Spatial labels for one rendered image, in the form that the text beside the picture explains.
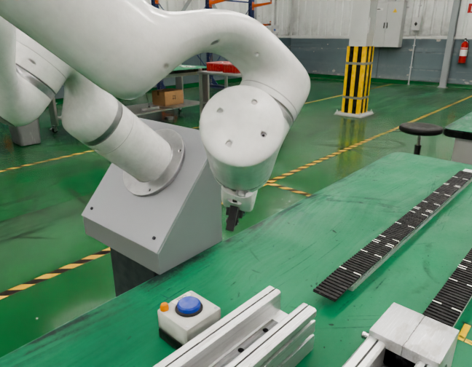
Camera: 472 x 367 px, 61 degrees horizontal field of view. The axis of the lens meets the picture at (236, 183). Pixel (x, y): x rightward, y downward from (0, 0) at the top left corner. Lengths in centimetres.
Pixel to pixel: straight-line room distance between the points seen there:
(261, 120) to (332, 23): 1271
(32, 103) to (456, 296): 86
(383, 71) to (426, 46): 124
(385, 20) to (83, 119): 1147
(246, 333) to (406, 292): 39
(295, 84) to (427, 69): 1154
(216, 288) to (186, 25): 62
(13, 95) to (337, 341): 69
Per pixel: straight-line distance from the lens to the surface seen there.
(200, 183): 94
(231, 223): 61
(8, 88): 76
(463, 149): 270
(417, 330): 69
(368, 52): 704
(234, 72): 473
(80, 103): 87
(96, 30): 36
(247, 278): 92
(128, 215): 102
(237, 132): 39
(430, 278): 101
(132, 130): 91
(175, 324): 71
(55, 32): 37
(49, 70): 81
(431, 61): 1195
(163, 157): 98
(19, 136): 554
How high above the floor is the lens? 129
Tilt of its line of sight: 20 degrees down
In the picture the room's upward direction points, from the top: straight up
